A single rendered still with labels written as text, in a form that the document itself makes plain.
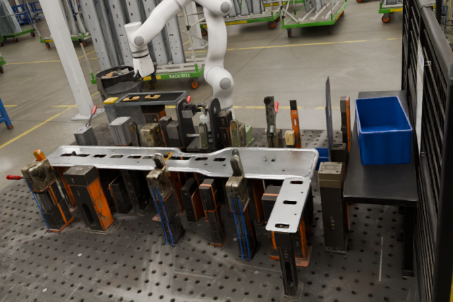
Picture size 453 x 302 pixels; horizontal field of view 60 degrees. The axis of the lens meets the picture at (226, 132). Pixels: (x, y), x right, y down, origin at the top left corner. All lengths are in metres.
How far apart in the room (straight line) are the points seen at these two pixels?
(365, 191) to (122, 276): 0.99
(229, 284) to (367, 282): 0.48
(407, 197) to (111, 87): 3.83
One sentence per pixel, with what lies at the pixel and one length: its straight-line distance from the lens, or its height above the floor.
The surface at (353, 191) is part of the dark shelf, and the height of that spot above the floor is 1.03.
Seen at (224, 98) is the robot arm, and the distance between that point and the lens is 2.17.
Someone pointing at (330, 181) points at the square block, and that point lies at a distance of 1.39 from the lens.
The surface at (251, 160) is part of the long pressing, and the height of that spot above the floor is 1.00.
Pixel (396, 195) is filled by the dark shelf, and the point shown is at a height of 1.03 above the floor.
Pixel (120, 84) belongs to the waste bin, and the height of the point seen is 0.61.
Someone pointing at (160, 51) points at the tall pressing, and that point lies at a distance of 6.31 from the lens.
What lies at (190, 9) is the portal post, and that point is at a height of 0.81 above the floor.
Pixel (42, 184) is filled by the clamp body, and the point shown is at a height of 0.97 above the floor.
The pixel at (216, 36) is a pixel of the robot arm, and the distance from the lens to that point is 2.09.
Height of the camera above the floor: 1.80
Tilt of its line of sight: 25 degrees down
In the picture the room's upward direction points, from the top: 11 degrees counter-clockwise
